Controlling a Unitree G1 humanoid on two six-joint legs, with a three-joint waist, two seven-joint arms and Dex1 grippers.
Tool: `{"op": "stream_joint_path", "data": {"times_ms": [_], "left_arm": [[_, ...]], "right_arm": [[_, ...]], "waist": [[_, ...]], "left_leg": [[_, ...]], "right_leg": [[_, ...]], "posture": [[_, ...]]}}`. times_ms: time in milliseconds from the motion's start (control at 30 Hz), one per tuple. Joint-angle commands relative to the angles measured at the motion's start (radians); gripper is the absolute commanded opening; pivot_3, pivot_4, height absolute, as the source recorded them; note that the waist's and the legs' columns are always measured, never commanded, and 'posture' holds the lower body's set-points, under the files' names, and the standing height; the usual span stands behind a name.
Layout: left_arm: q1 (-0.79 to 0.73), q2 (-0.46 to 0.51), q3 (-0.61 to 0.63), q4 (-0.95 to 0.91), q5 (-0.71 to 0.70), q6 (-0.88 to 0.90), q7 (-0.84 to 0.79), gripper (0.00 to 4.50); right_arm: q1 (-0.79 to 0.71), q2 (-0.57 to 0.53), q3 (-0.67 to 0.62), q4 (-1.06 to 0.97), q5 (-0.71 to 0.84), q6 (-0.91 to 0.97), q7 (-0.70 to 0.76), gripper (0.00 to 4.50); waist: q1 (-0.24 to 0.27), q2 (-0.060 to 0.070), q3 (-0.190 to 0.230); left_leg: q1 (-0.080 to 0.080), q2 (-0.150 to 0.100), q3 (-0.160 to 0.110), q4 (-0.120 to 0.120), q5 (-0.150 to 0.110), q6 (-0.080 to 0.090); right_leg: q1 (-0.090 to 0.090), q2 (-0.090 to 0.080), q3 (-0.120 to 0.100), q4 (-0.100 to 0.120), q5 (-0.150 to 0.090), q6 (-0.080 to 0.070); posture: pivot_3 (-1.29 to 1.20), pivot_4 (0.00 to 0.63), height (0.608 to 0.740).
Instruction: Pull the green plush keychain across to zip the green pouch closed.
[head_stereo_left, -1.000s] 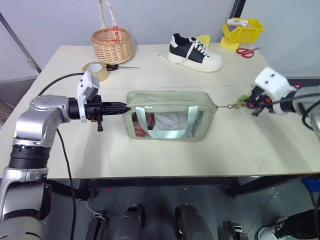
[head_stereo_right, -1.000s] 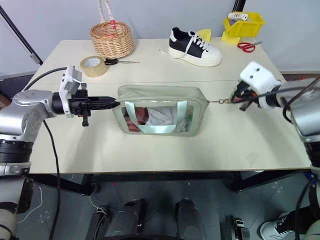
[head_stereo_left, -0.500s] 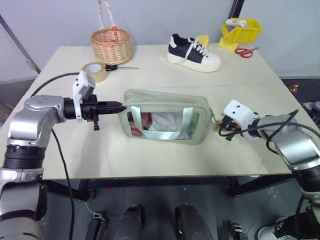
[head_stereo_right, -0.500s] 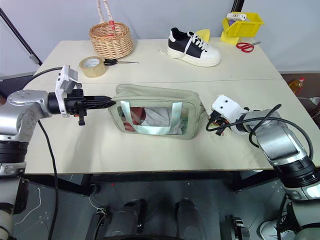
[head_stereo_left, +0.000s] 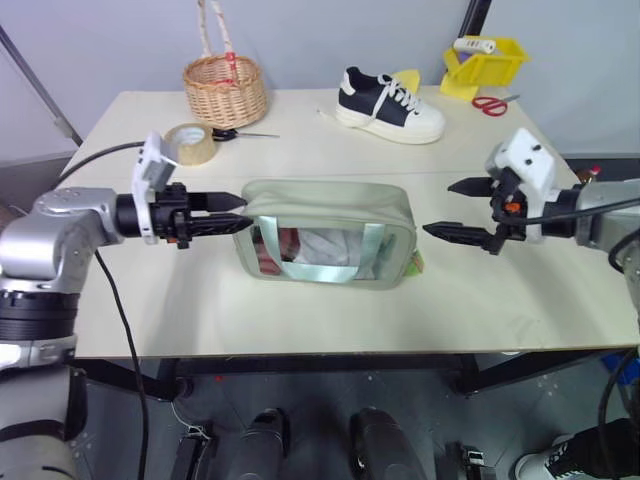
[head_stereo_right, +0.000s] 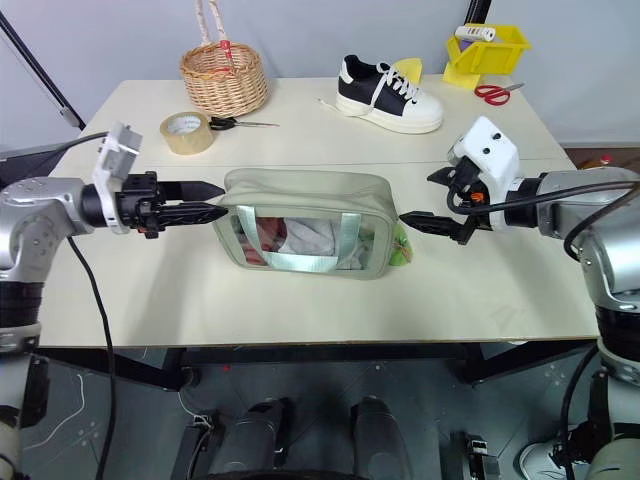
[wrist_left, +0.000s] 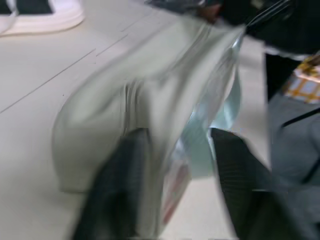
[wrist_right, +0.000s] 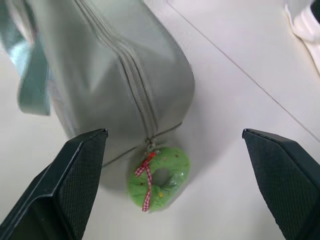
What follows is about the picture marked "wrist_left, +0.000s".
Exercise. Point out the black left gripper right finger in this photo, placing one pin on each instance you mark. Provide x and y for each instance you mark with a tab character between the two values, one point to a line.
240	185

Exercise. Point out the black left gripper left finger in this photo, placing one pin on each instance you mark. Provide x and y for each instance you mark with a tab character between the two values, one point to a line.
117	190

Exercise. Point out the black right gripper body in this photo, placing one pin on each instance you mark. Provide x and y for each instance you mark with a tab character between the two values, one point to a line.
270	22

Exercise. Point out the silver-white foil pouch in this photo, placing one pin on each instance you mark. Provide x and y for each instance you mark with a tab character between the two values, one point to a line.
140	100

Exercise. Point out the grey robot torso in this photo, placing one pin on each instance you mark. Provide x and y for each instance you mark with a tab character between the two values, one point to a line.
295	160

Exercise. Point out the yellow blue checkered cloth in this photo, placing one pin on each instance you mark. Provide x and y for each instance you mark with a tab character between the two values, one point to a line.
303	80

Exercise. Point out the white tray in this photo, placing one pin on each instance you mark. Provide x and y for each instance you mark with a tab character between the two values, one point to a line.
45	17

